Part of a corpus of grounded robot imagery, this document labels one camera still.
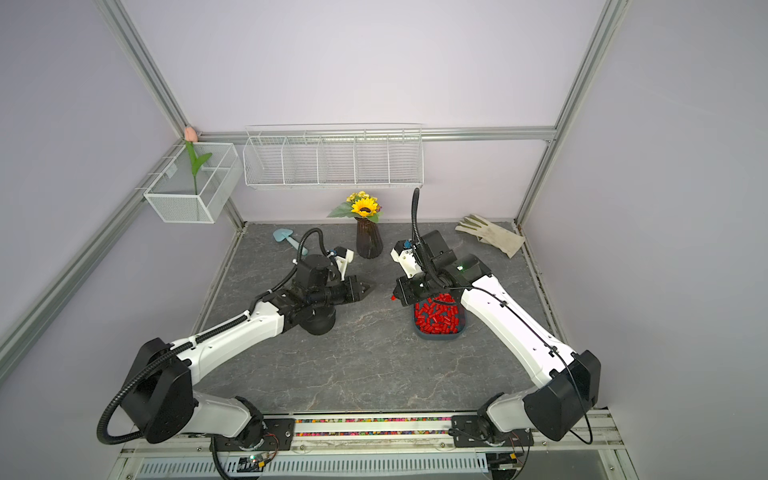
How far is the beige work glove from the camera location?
1.14 meters

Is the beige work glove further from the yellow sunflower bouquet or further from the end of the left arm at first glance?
the end of the left arm

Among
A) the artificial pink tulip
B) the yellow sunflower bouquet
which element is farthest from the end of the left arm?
the artificial pink tulip

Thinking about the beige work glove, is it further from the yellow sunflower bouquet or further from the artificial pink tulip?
the artificial pink tulip

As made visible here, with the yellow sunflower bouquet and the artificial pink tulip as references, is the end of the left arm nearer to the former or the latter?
the yellow sunflower bouquet

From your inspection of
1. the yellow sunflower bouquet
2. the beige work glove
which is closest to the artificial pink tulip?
the yellow sunflower bouquet

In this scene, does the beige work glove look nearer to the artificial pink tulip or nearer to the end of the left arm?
the end of the left arm
